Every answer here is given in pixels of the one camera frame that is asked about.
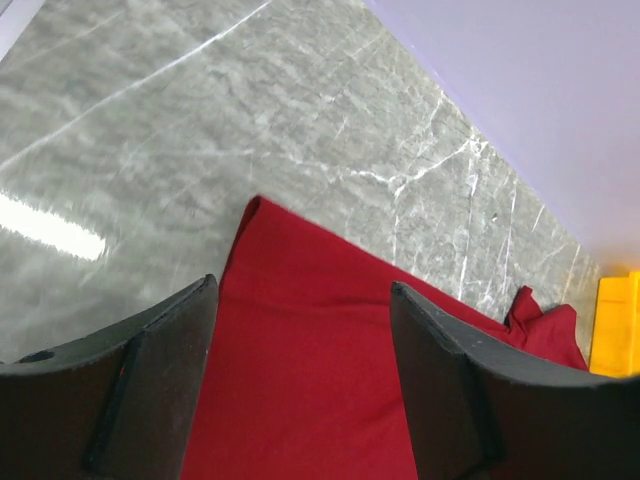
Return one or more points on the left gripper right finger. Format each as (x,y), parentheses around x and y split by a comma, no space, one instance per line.
(477,408)

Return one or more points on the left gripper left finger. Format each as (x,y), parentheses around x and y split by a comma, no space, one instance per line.
(116,404)

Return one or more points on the yellow plastic tray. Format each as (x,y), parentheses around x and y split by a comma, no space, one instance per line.
(615,339)

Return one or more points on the red t shirt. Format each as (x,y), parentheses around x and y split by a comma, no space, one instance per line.
(301,379)

